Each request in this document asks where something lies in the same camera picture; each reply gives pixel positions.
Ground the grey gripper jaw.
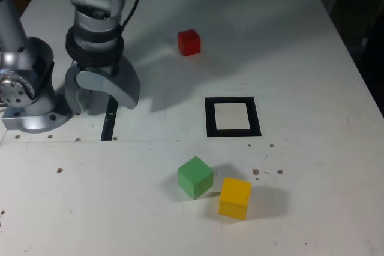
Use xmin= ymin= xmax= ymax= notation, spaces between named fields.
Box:
xmin=75 ymin=57 xmax=141 ymax=110
xmin=65 ymin=63 xmax=84 ymax=115

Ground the red cube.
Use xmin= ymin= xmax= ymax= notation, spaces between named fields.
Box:
xmin=176 ymin=28 xmax=202 ymax=57

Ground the green cube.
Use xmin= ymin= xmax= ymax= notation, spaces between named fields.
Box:
xmin=177 ymin=156 xmax=214 ymax=200

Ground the yellow cube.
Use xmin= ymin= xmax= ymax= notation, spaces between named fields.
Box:
xmin=218 ymin=177 xmax=252 ymax=220

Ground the black tape square outline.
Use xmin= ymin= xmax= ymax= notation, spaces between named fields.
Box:
xmin=204 ymin=96 xmax=262 ymax=138

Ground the black tape strip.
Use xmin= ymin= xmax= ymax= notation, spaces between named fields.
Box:
xmin=101 ymin=94 xmax=118 ymax=141

